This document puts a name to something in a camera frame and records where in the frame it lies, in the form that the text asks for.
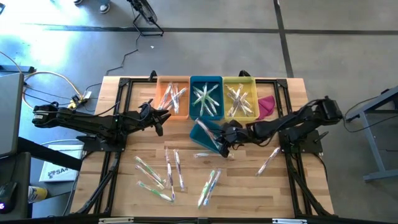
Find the black floor fan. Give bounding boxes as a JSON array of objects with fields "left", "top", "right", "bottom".
[{"left": 126, "top": 0, "right": 165, "bottom": 37}]

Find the silver table bracket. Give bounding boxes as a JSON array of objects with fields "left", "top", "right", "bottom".
[
  {"left": 272, "top": 218, "right": 308, "bottom": 224},
  {"left": 98, "top": 217, "right": 134, "bottom": 224}
]

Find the orange toothbrush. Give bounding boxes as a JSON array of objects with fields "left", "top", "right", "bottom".
[{"left": 192, "top": 151, "right": 233, "bottom": 159}]

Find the large teal plastic bin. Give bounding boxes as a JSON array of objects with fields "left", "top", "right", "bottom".
[{"left": 188, "top": 75, "right": 225, "bottom": 121}]

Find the black floor cable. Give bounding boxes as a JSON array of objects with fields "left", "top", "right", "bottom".
[{"left": 341, "top": 93, "right": 398, "bottom": 134}]

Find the magenta cloth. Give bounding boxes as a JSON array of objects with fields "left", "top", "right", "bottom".
[{"left": 257, "top": 95, "right": 276, "bottom": 121}]

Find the yellow plastic bin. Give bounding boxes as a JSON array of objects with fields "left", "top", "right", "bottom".
[{"left": 222, "top": 76, "right": 261, "bottom": 122}]

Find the black computer mouse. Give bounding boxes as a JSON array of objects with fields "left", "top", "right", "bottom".
[{"left": 0, "top": 182, "right": 18, "bottom": 215}]

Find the workbench with blue legs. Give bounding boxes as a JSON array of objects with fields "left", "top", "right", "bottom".
[{"left": 345, "top": 85, "right": 398, "bottom": 183}]

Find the black fan cable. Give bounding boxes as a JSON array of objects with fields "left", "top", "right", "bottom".
[{"left": 85, "top": 34, "right": 141, "bottom": 91}]

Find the yellow cable plug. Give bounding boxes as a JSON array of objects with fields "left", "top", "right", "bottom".
[{"left": 68, "top": 90, "right": 93, "bottom": 110}]

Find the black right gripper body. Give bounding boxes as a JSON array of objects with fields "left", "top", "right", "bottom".
[{"left": 222, "top": 119, "right": 250, "bottom": 146}]

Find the black side desk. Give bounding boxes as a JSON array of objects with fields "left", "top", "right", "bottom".
[{"left": 0, "top": 136, "right": 83, "bottom": 220}]

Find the yellow floor cable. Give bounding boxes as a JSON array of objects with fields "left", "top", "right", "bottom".
[{"left": 21, "top": 70, "right": 85, "bottom": 111}]

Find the yellow white can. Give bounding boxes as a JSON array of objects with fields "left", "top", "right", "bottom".
[{"left": 27, "top": 185, "right": 49, "bottom": 204}]

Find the orange plastic bin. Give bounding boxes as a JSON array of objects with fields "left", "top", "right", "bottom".
[{"left": 155, "top": 76, "right": 191, "bottom": 121}]

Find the red toothbrush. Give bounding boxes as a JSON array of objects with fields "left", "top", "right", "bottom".
[
  {"left": 134, "top": 164, "right": 165, "bottom": 190},
  {"left": 195, "top": 119, "right": 222, "bottom": 149}
]

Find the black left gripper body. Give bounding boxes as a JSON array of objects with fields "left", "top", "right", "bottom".
[{"left": 136, "top": 99, "right": 160, "bottom": 127}]

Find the white printed box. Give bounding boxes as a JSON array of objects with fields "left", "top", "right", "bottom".
[{"left": 39, "top": 144, "right": 85, "bottom": 183}]

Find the small teal plastic bin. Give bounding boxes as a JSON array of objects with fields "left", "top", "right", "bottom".
[{"left": 188, "top": 117, "right": 225, "bottom": 154}]

